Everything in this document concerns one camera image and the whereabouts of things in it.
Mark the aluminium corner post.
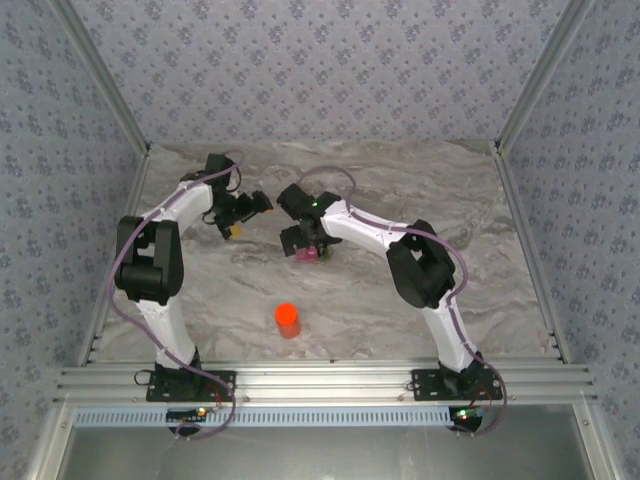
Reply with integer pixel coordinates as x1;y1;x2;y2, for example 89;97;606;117
493;0;599;154
49;0;152;156

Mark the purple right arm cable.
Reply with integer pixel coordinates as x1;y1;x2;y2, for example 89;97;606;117
297;167;510;439

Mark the orange pill bottle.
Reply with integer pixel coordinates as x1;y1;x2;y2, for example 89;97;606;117
273;302;303;341

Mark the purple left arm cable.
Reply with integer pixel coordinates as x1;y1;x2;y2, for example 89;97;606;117
110;148;246;442

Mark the aluminium mounting rail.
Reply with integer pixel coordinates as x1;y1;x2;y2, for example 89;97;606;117
52;362;599;406

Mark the slotted grey cable duct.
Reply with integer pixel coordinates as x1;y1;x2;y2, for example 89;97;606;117
73;405;454;429

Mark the aluminium side rail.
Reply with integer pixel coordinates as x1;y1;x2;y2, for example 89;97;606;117
492;142;572;365
77;147;152;366

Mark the pink and green pill organizer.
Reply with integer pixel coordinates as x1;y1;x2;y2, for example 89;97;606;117
294;244;333;265

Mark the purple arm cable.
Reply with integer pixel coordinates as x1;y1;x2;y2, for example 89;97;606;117
297;167;510;439
110;148;246;442

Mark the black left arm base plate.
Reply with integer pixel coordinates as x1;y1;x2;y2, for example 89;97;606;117
145;368;237;403

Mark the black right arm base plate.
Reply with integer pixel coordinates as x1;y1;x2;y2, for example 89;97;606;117
410;368;504;403

